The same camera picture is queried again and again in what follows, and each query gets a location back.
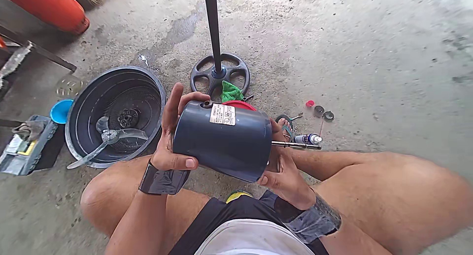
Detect round black fan grille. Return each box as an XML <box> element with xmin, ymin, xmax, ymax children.
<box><xmin>102</xmin><ymin>86</ymin><xmax>162</xmax><ymax>153</ymax></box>

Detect red gas cylinder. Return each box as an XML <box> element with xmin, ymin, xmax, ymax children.
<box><xmin>0</xmin><ymin>0</ymin><xmax>90</xmax><ymax>36</ymax></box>

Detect dark metal frame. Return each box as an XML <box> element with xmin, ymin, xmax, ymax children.
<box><xmin>0</xmin><ymin>25</ymin><xmax>77</xmax><ymax>100</ymax></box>

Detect clear round plastic lid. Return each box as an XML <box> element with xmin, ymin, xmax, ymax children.
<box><xmin>55</xmin><ymin>74</ymin><xmax>84</xmax><ymax>98</ymax></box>

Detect round black fan stand base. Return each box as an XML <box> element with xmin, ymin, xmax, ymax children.
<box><xmin>190</xmin><ymin>53</ymin><xmax>251</xmax><ymax>102</ymax></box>

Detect red round container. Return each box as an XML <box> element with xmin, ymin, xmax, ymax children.
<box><xmin>221</xmin><ymin>101</ymin><xmax>257</xmax><ymax>112</ymax></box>

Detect person's right hand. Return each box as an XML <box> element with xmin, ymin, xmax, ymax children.
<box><xmin>257</xmin><ymin>118</ymin><xmax>316</xmax><ymax>210</ymax></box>

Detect person's legs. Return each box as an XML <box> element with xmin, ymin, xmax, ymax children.
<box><xmin>80</xmin><ymin>115</ymin><xmax>473</xmax><ymax>255</ymax></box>

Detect person's body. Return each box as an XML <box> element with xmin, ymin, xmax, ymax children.
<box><xmin>168</xmin><ymin>190</ymin><xmax>329</xmax><ymax>255</ymax></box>

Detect large black plastic basin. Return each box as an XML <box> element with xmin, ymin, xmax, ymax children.
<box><xmin>65</xmin><ymin>66</ymin><xmax>167</xmax><ymax>169</ymax></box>

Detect brown rag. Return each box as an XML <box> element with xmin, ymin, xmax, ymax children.
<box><xmin>13</xmin><ymin>121</ymin><xmax>45</xmax><ymax>142</ymax></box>

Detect green cloth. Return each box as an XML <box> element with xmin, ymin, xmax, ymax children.
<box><xmin>221</xmin><ymin>80</ymin><xmax>245</xmax><ymax>103</ymax></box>

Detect black fan stand pole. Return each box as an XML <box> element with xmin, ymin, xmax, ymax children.
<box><xmin>203</xmin><ymin>0</ymin><xmax>223</xmax><ymax>75</ymax></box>

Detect yellow round container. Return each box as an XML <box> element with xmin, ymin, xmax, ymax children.
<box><xmin>226</xmin><ymin>190</ymin><xmax>253</xmax><ymax>204</ymax></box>

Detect grey toolbox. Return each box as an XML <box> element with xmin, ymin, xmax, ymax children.
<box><xmin>0</xmin><ymin>115</ymin><xmax>66</xmax><ymax>176</ymax></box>

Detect person's left hand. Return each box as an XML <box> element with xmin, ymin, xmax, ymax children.
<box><xmin>151</xmin><ymin>82</ymin><xmax>211</xmax><ymax>171</ymax></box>

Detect person's left forearm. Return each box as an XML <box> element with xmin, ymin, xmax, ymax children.
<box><xmin>105</xmin><ymin>159</ymin><xmax>191</xmax><ymax>255</ymax></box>

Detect blue plastic bowl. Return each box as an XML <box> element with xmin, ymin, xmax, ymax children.
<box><xmin>50</xmin><ymin>99</ymin><xmax>75</xmax><ymax>125</ymax></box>

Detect white blue spray can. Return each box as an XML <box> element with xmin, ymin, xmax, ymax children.
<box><xmin>294</xmin><ymin>133</ymin><xmax>323</xmax><ymax>145</ymax></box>

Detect person's right forearm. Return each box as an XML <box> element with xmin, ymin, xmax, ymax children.
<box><xmin>275</xmin><ymin>188</ymin><xmax>393</xmax><ymax>255</ymax></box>

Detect dark blue fan motor housing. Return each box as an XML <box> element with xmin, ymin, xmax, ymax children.
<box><xmin>172</xmin><ymin>101</ymin><xmax>321</xmax><ymax>183</ymax></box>

